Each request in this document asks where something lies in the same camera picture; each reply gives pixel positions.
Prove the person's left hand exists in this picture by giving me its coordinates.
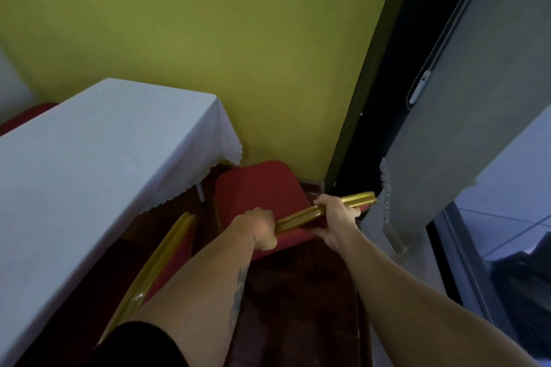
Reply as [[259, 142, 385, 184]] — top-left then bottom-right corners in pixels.
[[234, 207, 279, 251]]

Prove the person's right hand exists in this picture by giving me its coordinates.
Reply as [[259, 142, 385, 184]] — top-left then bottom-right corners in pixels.
[[312, 194, 362, 252]]

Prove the red chair with gold frame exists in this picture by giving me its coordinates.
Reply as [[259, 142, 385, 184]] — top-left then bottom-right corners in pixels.
[[0, 102, 59, 138], [214, 160, 379, 262], [97, 211, 199, 347]]

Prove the person's left forearm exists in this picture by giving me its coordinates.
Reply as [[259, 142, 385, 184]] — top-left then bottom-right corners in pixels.
[[131, 229, 259, 367]]

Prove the person's right forearm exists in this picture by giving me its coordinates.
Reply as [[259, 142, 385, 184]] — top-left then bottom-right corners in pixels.
[[342, 229, 541, 367]]

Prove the black sleeve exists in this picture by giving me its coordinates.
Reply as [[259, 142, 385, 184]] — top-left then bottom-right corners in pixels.
[[85, 321, 191, 367]]

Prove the grey roller blind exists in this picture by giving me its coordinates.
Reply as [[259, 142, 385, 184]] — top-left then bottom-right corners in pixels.
[[361, 0, 551, 256]]

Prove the white tablecloth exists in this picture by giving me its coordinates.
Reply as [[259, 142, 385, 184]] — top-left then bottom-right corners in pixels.
[[0, 77, 243, 367]]

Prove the dark object outside window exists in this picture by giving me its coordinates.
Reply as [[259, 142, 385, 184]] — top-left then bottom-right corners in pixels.
[[490, 233, 551, 364]]

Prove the white blind bead chain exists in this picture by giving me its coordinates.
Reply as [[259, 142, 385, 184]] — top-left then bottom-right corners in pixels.
[[379, 158, 395, 226]]

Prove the grey window frame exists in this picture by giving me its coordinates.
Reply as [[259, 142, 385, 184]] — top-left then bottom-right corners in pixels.
[[426, 202, 519, 339]]

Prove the white blind rail end cap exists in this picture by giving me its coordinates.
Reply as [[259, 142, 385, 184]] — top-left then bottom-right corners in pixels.
[[408, 69, 431, 105]]

